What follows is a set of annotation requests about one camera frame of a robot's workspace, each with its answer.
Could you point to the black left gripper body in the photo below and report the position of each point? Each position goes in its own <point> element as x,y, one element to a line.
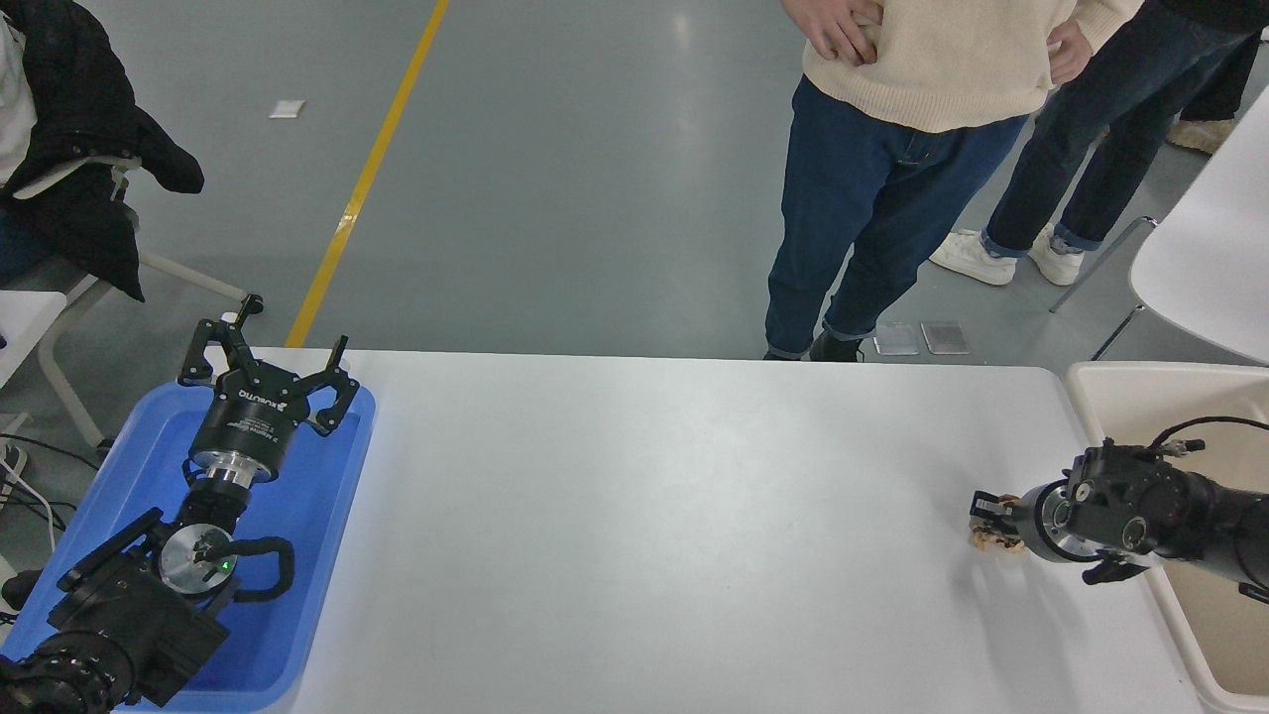
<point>248,416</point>

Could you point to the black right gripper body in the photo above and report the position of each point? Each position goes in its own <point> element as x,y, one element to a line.
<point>1025,521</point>

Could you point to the tan paper ball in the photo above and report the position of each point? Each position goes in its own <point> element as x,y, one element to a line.
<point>981,538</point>

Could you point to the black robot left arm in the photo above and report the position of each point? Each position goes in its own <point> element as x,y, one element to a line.
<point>129,615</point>

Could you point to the person's left hand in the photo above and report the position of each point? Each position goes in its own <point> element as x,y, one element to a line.
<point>1069,50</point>

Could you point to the person's right hand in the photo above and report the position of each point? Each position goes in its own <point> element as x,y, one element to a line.
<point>838,25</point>

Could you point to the blue plastic tray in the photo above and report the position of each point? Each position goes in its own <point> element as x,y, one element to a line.
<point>297,516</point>

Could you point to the large pale bin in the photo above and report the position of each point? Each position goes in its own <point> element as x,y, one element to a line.
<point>1110,397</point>

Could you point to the white office chair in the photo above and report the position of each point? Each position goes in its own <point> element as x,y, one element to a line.
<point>64,347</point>

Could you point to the clear flat floor plate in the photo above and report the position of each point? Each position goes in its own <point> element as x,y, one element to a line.
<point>945,338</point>
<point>898,340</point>

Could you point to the white side table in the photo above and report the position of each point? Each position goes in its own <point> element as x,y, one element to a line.
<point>25,327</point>

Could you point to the black round floor object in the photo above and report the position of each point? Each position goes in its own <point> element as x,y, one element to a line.
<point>20,590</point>

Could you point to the person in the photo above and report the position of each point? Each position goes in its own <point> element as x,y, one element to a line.
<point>892,178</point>
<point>69,109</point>
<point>1081,149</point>
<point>1200,137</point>

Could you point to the white shell chair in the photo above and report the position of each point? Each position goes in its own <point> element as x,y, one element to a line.
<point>1210,268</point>

